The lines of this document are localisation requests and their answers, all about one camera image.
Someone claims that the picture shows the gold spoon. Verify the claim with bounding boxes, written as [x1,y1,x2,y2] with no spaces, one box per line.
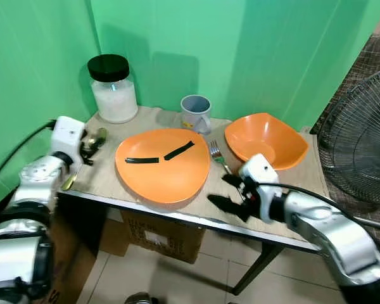
[61,127,109,191]

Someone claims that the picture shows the silver fork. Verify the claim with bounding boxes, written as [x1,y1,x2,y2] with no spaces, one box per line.
[208,140,233,176]

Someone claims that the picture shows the glass jar with black lid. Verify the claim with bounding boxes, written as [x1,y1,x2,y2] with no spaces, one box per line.
[87,54,139,124]

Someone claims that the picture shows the orange bowl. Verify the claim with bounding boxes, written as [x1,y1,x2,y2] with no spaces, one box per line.
[224,113,309,171]

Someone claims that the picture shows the small labelled cardboard box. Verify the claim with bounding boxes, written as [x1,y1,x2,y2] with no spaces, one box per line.
[99,208,207,265]

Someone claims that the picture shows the orange plate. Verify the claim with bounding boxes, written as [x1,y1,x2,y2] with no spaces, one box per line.
[115,129,211,205]

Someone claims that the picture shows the black metal table leg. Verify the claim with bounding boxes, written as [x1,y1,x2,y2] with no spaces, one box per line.
[231,243,286,296]

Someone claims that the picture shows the grey blue mug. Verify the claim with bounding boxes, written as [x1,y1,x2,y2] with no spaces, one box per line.
[180,95,213,136]

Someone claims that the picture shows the large printed cardboard box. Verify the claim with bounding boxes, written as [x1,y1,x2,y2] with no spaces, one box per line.
[47,193,110,304]

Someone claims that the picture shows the brown woven fabric sofa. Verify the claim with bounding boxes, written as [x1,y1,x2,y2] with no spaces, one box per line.
[309,34,380,249]

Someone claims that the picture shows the grey robot foot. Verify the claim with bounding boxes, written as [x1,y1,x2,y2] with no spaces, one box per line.
[123,291,156,304]

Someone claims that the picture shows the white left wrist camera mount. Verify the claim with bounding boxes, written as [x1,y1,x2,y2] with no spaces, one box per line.
[51,116,87,167]

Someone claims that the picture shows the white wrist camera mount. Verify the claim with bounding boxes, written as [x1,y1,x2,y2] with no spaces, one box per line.
[51,116,87,167]
[239,153,281,192]

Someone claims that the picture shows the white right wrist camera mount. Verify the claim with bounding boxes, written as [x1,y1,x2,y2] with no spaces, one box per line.
[239,153,281,192]

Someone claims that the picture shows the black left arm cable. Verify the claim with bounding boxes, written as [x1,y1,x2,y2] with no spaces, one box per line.
[0,120,57,193]

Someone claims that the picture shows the black wire cage fan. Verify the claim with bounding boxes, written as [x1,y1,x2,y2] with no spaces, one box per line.
[317,66,380,232]

